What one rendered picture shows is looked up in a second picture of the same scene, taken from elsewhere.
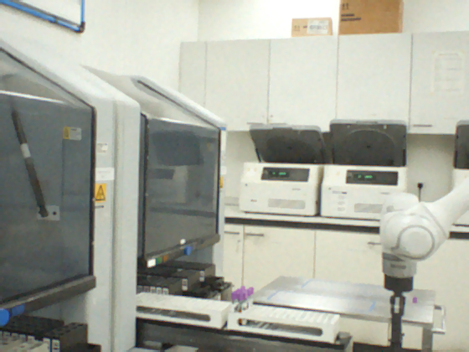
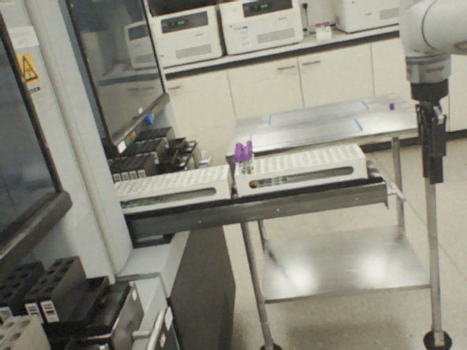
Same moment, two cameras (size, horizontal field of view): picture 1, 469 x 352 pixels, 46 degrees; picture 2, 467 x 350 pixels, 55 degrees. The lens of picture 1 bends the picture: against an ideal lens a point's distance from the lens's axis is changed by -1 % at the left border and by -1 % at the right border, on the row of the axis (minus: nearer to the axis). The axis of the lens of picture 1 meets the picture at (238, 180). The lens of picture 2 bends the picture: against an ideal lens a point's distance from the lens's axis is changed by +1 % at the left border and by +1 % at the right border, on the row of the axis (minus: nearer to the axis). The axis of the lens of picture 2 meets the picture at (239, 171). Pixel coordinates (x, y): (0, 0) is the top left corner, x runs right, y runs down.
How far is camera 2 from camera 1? 0.63 m
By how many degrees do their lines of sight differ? 21
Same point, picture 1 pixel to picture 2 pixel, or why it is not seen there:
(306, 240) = (219, 81)
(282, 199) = (188, 47)
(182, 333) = (186, 217)
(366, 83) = not seen: outside the picture
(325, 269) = (243, 103)
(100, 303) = (82, 221)
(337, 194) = (238, 30)
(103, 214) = (43, 99)
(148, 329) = (143, 224)
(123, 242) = (81, 132)
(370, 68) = not seen: outside the picture
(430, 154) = not seen: outside the picture
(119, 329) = (112, 239)
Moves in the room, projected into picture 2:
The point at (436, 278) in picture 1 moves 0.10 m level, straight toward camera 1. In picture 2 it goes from (341, 85) to (343, 88)
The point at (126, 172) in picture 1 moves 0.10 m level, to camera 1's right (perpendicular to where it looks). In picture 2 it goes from (51, 31) to (105, 21)
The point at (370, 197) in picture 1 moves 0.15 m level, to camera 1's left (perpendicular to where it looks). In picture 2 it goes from (270, 26) to (250, 30)
